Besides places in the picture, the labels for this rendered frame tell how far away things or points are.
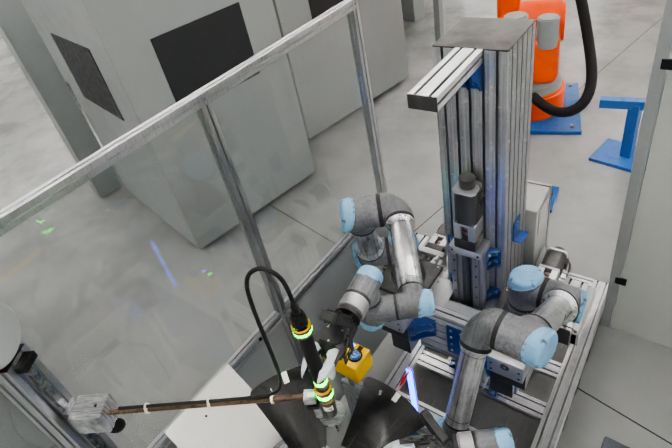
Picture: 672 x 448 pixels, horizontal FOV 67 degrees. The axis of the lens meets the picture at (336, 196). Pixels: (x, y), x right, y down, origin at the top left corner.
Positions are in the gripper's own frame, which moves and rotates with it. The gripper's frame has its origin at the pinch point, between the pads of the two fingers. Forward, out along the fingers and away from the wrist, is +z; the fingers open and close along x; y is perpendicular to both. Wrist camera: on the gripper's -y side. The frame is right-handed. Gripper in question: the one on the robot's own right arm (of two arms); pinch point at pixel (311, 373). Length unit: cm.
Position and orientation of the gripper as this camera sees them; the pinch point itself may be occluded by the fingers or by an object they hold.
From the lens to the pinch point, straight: 124.9
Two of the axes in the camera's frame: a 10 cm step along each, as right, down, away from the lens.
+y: 1.8, 7.8, 6.0
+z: -4.4, 6.1, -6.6
